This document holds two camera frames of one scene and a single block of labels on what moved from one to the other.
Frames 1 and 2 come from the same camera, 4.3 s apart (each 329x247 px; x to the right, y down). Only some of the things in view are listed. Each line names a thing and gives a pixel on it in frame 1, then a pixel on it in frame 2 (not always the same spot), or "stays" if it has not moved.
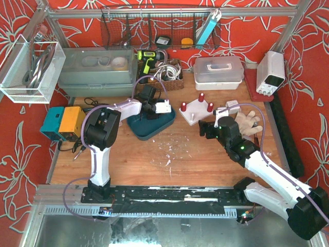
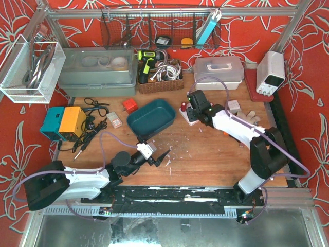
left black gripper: (149, 106) to (153, 159)
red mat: (251, 76) stays
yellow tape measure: (186, 43) stays
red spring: (183, 106) stays
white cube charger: (233, 110) stays
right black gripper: (205, 127) to (190, 113)
